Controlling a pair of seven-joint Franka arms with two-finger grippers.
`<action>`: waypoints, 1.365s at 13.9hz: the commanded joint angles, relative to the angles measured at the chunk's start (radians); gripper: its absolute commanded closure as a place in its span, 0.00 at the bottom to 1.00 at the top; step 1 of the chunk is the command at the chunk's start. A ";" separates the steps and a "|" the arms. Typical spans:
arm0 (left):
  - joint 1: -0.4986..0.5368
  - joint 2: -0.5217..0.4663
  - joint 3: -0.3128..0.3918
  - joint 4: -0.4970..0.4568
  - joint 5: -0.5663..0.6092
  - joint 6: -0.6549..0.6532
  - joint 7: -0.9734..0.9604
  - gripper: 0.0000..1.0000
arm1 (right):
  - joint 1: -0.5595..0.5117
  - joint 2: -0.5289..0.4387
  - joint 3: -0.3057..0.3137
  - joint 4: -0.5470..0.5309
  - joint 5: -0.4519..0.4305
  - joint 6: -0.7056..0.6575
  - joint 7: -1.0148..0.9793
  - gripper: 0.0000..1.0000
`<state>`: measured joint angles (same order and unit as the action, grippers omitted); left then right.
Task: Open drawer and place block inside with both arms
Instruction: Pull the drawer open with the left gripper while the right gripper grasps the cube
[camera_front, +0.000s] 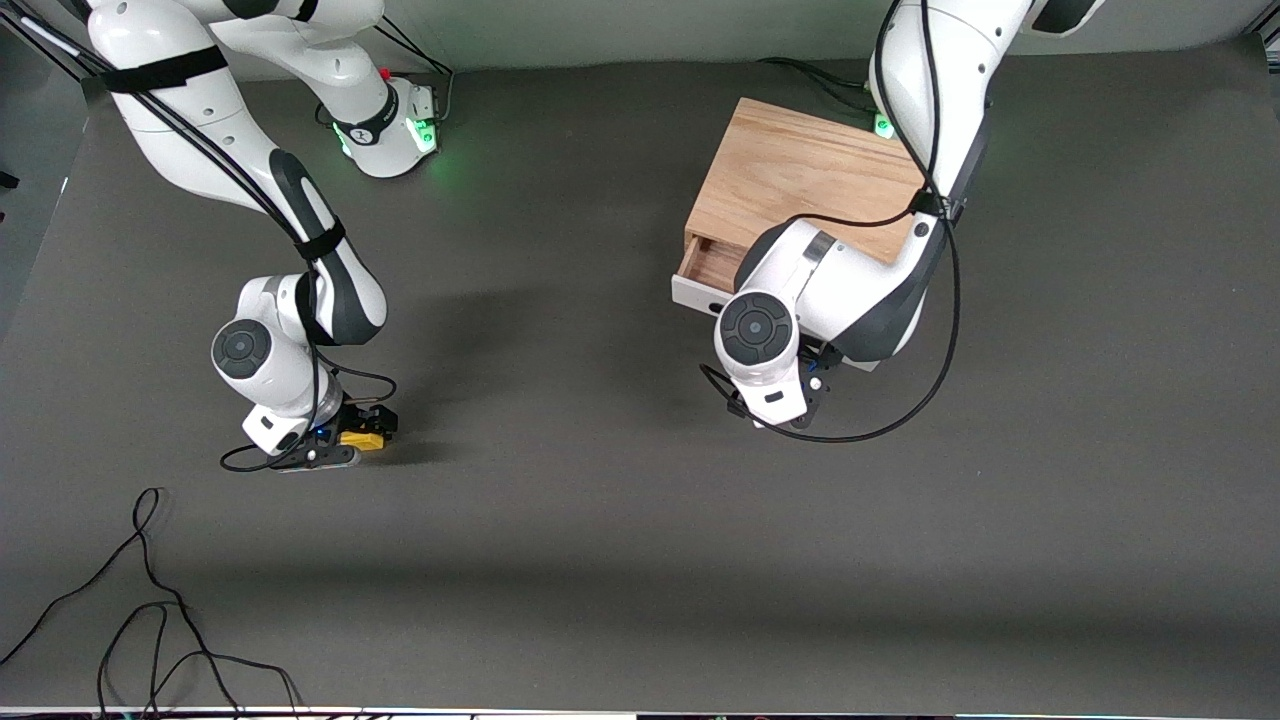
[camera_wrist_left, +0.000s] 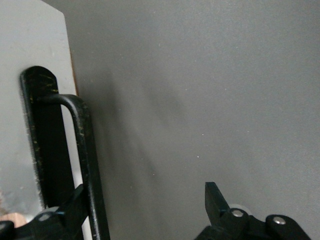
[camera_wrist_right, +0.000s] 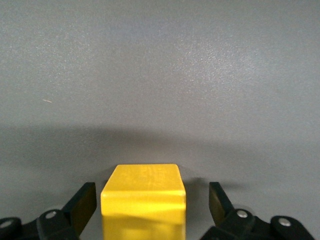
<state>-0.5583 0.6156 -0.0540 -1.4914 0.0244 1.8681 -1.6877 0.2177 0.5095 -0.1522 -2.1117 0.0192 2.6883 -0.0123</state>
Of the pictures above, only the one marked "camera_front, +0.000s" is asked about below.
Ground black arm base cables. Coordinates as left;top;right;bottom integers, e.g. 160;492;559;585
315;18;457;129
757;57;886;116

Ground aluminium frame rail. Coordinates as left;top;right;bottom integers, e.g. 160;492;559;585
0;8;93;83

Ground wooden drawer cabinet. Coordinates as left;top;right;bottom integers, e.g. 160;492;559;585
685;97;926;291

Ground black left arm wrist cable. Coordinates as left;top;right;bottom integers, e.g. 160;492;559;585
698;0;963;444

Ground short black loose cable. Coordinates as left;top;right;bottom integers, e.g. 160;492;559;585
97;603;171;719

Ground black right arm base cables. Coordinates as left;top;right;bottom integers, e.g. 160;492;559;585
315;18;457;129

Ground long black loose cable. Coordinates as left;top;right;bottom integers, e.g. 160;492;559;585
0;487;306;719

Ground black left arm base cables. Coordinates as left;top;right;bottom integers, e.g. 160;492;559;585
757;57;886;116

